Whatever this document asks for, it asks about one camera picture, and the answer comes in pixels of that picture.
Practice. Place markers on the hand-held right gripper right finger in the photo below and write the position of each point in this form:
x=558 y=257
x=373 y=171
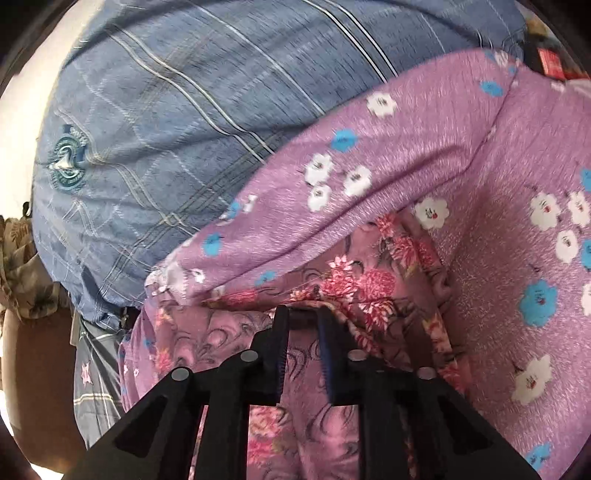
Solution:
x=327 y=364

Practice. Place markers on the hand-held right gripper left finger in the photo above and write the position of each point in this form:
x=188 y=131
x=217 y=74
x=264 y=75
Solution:
x=279 y=364

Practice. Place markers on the maroon floral shirt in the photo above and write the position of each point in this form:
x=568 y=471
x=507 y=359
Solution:
x=369 y=281

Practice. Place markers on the grey striped sheet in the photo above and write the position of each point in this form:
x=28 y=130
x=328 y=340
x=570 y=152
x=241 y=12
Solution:
x=99 y=383

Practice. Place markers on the brown sofa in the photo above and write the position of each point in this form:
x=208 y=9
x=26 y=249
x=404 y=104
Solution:
x=41 y=369

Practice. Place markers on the purple floral blanket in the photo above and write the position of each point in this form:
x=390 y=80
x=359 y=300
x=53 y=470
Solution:
x=485 y=184

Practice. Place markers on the blue plaid quilt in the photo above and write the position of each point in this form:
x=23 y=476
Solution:
x=207 y=115

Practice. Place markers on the brown floral cloth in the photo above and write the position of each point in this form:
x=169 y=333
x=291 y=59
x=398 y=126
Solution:
x=27 y=277

